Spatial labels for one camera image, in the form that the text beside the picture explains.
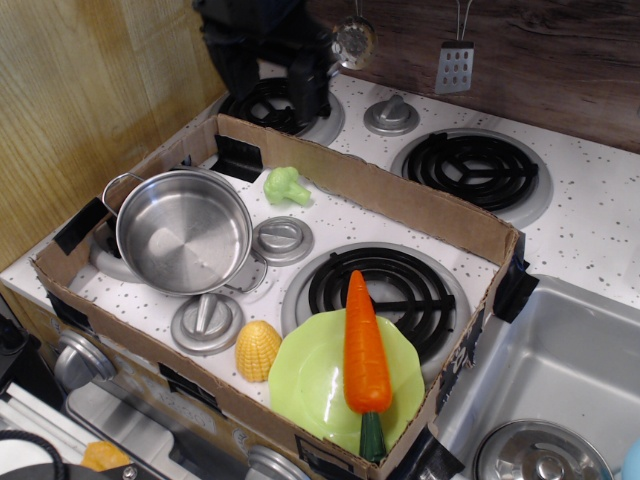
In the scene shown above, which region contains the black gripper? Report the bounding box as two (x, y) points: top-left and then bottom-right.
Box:
(199, 1), (332, 124)

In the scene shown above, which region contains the orange toy carrot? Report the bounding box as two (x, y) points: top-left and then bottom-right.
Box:
(343, 270), (393, 463)

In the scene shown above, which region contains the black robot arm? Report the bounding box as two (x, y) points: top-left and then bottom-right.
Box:
(192, 0), (333, 124)

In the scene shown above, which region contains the light green plastic plate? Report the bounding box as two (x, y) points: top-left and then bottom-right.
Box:
(268, 310), (425, 455)

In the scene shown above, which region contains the hanging slotted metal spoon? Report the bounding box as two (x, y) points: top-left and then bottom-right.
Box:
(332, 0), (377, 71)

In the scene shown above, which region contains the green toy broccoli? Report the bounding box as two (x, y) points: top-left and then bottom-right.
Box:
(263, 166), (311, 206)

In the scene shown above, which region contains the silver knob back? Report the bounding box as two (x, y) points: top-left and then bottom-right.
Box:
(363, 94), (420, 136)

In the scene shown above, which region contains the silver knob centre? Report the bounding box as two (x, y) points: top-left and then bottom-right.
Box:
(252, 216), (314, 266)

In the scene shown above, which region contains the hanging metal spatula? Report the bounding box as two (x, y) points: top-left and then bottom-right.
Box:
(434, 1), (475, 95)

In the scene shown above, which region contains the stainless steel pot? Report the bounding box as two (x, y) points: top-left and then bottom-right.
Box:
(101, 167), (268, 296)

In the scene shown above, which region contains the back right black burner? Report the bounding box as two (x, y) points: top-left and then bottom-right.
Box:
(391, 128), (553, 229)

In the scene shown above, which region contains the brown cardboard fence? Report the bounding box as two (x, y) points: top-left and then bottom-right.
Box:
(33, 115), (524, 479)

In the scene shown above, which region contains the front right black burner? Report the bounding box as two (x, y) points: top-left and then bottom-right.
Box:
(281, 242), (471, 383)

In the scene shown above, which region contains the silver knob front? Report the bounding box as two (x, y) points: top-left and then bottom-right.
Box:
(171, 293), (244, 356)

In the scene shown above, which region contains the yellow toy corn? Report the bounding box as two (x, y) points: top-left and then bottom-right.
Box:
(235, 320), (282, 383)

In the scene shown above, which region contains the silver oven knob left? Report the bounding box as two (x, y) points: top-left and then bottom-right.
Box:
(54, 330), (116, 391)

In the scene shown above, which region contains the silver oven knob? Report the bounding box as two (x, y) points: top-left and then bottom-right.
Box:
(245, 445), (310, 480)
(54, 330), (116, 391)

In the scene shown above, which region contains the silver oven knob bottom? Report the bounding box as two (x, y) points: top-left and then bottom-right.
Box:
(245, 445), (310, 480)

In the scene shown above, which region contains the grey toy sink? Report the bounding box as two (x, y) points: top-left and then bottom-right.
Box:
(436, 276), (639, 479)

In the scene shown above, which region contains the orange toy piece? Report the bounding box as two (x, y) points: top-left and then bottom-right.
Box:
(80, 441), (131, 472)

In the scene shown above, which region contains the silver pot lid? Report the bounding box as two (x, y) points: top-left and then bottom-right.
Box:
(472, 419), (615, 479)

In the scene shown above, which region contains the light blue object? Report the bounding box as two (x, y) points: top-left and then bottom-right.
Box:
(621, 440), (640, 480)

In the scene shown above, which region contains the black cable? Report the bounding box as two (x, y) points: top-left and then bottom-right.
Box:
(0, 428), (67, 480)

